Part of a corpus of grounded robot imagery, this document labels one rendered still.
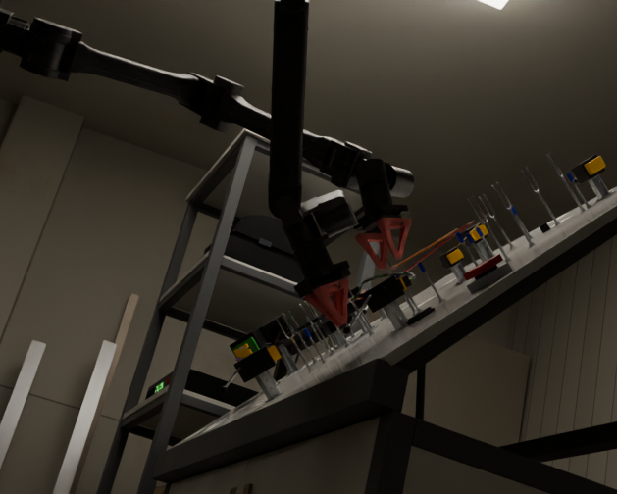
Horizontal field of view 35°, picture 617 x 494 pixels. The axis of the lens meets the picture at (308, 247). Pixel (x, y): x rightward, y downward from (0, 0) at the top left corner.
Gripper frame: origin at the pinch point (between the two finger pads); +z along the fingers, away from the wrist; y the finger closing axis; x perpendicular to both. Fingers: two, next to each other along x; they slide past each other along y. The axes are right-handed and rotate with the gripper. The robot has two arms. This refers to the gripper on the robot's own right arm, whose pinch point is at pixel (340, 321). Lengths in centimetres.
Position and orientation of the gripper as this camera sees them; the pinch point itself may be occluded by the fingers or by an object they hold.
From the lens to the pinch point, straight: 173.1
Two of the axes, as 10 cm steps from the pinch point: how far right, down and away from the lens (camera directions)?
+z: 3.9, 9.0, -1.6
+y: -4.7, 3.5, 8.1
